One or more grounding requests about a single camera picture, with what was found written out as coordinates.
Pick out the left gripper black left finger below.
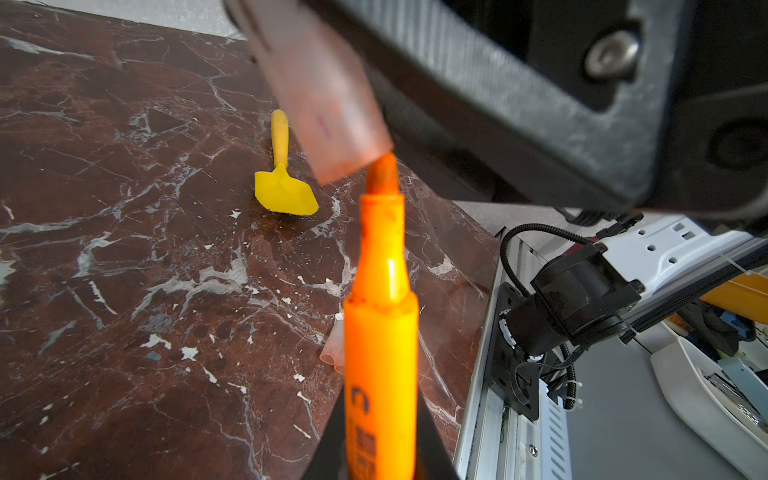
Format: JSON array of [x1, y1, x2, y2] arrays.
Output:
[[301, 390, 348, 480]]

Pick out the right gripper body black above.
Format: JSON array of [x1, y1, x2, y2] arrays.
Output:
[[647, 1, 767, 234]]

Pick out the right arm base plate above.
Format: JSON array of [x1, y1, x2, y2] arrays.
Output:
[[484, 282, 540, 422]]

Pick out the orange pen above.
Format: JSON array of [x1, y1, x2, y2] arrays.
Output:
[[344, 153, 419, 479]]

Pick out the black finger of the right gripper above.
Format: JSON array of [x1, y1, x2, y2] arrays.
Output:
[[311, 1, 691, 210]]

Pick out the yellow toy spatula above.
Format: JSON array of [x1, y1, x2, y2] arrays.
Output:
[[254, 110, 319, 216]]

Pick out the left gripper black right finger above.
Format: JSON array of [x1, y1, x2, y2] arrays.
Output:
[[415, 391, 459, 480]]

